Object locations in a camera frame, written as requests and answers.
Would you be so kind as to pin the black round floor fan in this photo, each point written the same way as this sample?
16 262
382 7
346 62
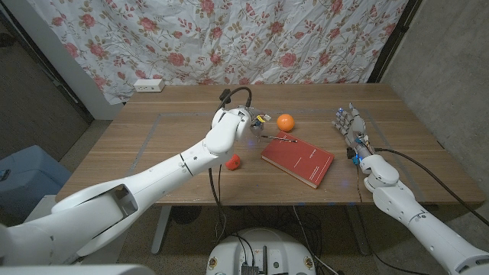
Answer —
185 214

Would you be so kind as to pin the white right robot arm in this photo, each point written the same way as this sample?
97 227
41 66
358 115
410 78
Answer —
412 214

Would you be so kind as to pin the black phone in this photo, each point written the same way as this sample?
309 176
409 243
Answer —
4 175

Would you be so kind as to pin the clear spray bottle black top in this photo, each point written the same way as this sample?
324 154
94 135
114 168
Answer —
224 93

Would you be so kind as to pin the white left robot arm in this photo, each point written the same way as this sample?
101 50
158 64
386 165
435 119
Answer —
172 172

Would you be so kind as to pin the floral fabric backdrop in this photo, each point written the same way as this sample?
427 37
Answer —
214 38

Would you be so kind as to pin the metal table leg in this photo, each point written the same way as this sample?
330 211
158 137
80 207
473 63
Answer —
160 233
359 233

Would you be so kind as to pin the blue storage bin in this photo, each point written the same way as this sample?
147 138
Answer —
30 175

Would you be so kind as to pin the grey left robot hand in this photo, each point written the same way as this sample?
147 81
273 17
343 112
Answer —
256 126

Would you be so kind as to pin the red notebook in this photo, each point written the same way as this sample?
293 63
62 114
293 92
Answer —
302 158

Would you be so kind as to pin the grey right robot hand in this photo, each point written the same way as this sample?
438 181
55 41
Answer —
353 126

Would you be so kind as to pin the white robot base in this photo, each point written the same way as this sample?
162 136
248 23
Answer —
263 248

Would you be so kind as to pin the black backdrop pole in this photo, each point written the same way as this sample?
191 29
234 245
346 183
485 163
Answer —
395 38

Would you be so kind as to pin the red ball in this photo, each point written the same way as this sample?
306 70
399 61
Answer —
234 163

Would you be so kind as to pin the black mechanical pencil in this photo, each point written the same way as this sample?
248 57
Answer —
279 139

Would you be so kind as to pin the white power strip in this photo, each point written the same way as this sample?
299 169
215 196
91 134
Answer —
149 85

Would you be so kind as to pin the orange fruit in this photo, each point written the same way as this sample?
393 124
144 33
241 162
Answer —
285 123

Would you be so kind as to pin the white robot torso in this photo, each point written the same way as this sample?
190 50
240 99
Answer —
76 270

